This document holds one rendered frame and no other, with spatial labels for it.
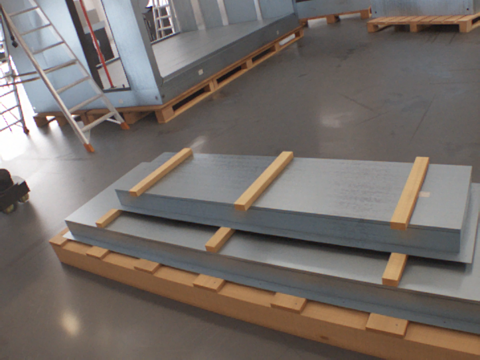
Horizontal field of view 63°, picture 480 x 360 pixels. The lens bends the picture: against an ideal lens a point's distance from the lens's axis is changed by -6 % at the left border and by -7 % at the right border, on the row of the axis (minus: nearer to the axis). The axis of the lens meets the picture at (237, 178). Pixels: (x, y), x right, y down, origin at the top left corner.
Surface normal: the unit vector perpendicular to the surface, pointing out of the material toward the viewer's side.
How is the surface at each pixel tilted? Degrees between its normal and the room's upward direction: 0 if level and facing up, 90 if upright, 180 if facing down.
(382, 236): 90
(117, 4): 90
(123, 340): 0
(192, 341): 0
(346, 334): 90
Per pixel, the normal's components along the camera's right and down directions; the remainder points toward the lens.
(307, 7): -0.40, 0.50
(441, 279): -0.23, -0.86
